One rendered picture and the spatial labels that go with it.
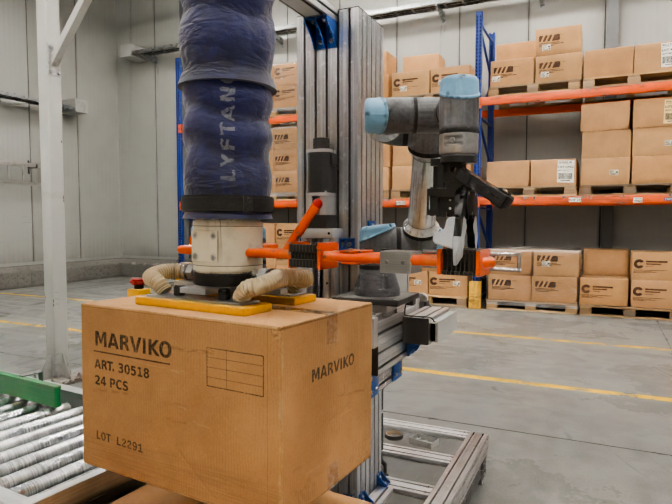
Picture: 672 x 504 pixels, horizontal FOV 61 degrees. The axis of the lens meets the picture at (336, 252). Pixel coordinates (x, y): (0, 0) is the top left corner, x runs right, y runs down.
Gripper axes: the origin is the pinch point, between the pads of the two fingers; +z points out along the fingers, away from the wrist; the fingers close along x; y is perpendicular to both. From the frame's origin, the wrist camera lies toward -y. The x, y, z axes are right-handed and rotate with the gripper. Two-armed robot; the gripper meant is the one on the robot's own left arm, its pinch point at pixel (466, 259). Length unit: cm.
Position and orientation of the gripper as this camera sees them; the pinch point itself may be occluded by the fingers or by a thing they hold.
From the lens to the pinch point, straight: 114.7
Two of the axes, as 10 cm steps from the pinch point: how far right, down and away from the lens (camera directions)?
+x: -5.0, 0.6, -8.7
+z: 0.0, 10.0, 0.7
